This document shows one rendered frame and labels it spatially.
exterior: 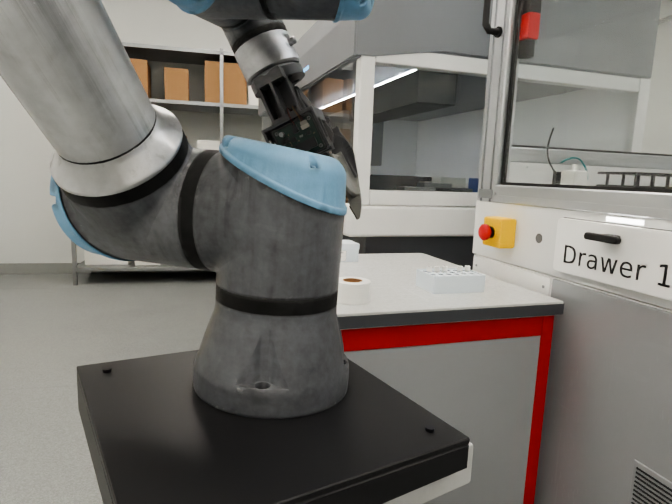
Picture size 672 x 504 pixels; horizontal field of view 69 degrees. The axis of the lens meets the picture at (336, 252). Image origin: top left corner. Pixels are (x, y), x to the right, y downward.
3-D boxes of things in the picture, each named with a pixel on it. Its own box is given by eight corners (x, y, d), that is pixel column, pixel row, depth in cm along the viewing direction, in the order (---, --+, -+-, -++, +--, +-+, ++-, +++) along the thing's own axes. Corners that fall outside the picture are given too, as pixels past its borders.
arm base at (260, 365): (252, 438, 38) (258, 316, 36) (165, 371, 49) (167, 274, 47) (379, 389, 49) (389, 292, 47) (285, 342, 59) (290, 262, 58)
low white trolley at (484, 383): (280, 695, 95) (288, 317, 83) (240, 495, 153) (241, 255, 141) (528, 621, 113) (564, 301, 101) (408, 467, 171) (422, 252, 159)
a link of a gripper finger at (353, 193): (352, 224, 62) (312, 162, 61) (358, 218, 68) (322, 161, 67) (373, 211, 61) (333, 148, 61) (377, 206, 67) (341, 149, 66)
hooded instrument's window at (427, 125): (350, 204, 159) (356, 58, 152) (260, 185, 327) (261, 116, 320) (620, 208, 195) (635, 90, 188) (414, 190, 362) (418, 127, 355)
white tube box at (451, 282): (432, 294, 103) (434, 276, 102) (415, 285, 111) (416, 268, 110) (484, 292, 106) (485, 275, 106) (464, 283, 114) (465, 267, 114)
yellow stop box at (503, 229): (496, 248, 117) (499, 218, 116) (479, 244, 124) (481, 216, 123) (514, 248, 118) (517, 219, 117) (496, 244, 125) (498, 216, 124)
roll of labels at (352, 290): (348, 306, 91) (349, 285, 90) (326, 298, 96) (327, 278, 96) (377, 302, 95) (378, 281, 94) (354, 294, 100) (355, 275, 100)
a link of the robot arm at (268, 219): (322, 309, 40) (336, 139, 38) (174, 287, 43) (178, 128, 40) (351, 279, 52) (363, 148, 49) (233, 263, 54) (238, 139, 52)
